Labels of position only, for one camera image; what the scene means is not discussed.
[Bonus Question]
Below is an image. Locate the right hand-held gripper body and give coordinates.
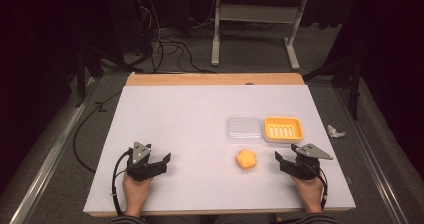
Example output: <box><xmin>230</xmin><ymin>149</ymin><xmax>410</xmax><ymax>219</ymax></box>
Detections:
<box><xmin>279</xmin><ymin>143</ymin><xmax>334</xmax><ymax>181</ymax></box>

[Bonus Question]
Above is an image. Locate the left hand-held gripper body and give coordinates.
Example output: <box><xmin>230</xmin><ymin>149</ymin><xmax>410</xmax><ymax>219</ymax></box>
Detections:
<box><xmin>126</xmin><ymin>141</ymin><xmax>168</xmax><ymax>182</ymax></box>

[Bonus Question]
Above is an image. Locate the orange soap dish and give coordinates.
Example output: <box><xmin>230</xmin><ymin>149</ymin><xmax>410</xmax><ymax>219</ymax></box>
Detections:
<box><xmin>263</xmin><ymin>115</ymin><xmax>305</xmax><ymax>144</ymax></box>

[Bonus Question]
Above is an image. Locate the orange flower-shaped soap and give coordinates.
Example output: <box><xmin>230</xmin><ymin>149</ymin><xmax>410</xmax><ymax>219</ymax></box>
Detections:
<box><xmin>235</xmin><ymin>148</ymin><xmax>259</xmax><ymax>171</ymax></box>

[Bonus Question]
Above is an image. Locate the clear plastic container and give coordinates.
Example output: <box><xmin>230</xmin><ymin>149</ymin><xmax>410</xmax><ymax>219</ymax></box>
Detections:
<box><xmin>225</xmin><ymin>116</ymin><xmax>264</xmax><ymax>144</ymax></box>

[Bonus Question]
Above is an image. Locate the person's left hand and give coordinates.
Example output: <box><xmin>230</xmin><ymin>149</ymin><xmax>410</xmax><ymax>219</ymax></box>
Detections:
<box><xmin>122</xmin><ymin>174</ymin><xmax>153</xmax><ymax>218</ymax></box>

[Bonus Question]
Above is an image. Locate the person's right hand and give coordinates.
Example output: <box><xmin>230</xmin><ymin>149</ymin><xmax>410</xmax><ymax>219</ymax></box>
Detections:
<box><xmin>291</xmin><ymin>175</ymin><xmax>324</xmax><ymax>214</ymax></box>

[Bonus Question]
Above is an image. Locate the crumpled white paper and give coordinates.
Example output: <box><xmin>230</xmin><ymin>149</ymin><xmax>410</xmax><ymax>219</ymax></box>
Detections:
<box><xmin>326</xmin><ymin>124</ymin><xmax>347</xmax><ymax>139</ymax></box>

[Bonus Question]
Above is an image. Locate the white table mat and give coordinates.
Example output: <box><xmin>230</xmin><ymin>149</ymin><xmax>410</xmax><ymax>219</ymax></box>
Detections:
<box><xmin>83</xmin><ymin>84</ymin><xmax>357</xmax><ymax>214</ymax></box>

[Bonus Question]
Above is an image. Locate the black metal stand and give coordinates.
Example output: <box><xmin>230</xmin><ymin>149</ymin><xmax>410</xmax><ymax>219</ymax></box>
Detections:
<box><xmin>302</xmin><ymin>55</ymin><xmax>363</xmax><ymax>121</ymax></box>
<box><xmin>73</xmin><ymin>47</ymin><xmax>105</xmax><ymax>108</ymax></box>

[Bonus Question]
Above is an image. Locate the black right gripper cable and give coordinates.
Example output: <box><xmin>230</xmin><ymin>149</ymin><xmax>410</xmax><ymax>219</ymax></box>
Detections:
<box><xmin>308</xmin><ymin>163</ymin><xmax>329</xmax><ymax>211</ymax></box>

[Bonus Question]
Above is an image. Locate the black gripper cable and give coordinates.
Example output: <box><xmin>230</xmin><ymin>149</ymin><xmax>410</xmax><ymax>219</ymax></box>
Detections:
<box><xmin>111</xmin><ymin>148</ymin><xmax>134</xmax><ymax>217</ymax></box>
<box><xmin>308</xmin><ymin>163</ymin><xmax>329</xmax><ymax>211</ymax></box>

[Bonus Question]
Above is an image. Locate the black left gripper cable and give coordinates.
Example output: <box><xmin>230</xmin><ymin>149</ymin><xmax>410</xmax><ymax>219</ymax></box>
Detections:
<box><xmin>111</xmin><ymin>148</ymin><xmax>134</xmax><ymax>217</ymax></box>

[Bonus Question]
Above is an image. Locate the black floor cable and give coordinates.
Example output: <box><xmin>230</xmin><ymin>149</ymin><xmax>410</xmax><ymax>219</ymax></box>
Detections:
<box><xmin>72</xmin><ymin>91</ymin><xmax>123</xmax><ymax>174</ymax></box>

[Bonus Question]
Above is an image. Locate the tangle of black cables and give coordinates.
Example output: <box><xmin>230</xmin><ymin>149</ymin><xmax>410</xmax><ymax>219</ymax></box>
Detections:
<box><xmin>134</xmin><ymin>0</ymin><xmax>216</xmax><ymax>74</ymax></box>

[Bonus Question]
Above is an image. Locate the white metal desk frame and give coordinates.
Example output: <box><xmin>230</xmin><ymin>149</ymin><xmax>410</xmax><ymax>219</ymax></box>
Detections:
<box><xmin>210</xmin><ymin>0</ymin><xmax>308</xmax><ymax>72</ymax></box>

